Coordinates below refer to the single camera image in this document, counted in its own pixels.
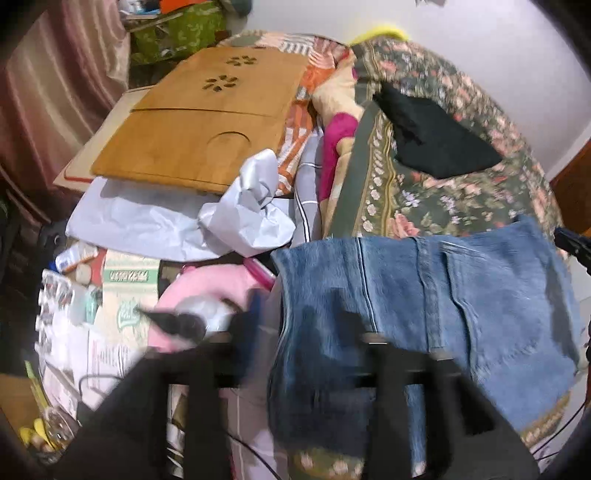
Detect patchwork quilt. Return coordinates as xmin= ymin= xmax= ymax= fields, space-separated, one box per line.
xmin=217 ymin=30 xmax=356 ymax=197

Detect green and white carton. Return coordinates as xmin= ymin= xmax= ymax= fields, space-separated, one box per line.
xmin=88 ymin=249 xmax=162 ymax=370

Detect green camouflage storage box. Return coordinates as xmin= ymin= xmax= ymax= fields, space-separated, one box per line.
xmin=128 ymin=0 xmax=228 ymax=65

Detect blister pill packs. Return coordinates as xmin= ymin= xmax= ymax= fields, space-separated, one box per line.
xmin=36 ymin=268 xmax=80 ymax=354

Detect black cloth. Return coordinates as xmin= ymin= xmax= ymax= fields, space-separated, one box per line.
xmin=372 ymin=82 xmax=504 ymax=180

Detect pink cloth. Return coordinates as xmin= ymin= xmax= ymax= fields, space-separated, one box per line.
xmin=148 ymin=262 xmax=278 ymax=354

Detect grey striped bed sheet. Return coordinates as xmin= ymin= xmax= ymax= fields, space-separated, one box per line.
xmin=292 ymin=131 xmax=326 ymax=243

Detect bamboo lap desk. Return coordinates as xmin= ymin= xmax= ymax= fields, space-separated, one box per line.
xmin=91 ymin=47 xmax=309 ymax=193

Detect dark floral blanket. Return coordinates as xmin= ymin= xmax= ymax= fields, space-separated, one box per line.
xmin=286 ymin=37 xmax=578 ymax=480

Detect white plastic sheet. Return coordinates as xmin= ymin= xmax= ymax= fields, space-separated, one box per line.
xmin=65 ymin=176 xmax=222 ymax=261

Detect striped brown curtain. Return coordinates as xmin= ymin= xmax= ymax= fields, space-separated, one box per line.
xmin=0 ymin=0 xmax=132 ymax=241

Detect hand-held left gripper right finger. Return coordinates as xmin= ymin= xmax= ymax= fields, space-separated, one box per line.
xmin=339 ymin=311 xmax=543 ymax=480

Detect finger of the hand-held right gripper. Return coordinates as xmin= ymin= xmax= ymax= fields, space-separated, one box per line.
xmin=553 ymin=226 xmax=591 ymax=278

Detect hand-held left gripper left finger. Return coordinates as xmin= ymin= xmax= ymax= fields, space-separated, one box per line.
xmin=55 ymin=288 xmax=269 ymax=480

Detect blue denim pants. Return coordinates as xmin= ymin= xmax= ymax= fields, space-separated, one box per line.
xmin=267 ymin=216 xmax=583 ymax=467

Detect pink plastic tube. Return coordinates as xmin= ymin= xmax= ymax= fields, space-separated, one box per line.
xmin=242 ymin=257 xmax=278 ymax=291

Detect yellow foam bed rail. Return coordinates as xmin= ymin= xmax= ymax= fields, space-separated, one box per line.
xmin=350 ymin=21 xmax=413 ymax=47

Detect thin black cable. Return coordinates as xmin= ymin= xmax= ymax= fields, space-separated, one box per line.
xmin=76 ymin=373 xmax=123 ymax=404

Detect flat cardboard sheet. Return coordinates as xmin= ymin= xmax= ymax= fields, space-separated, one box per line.
xmin=53 ymin=84 xmax=158 ymax=190

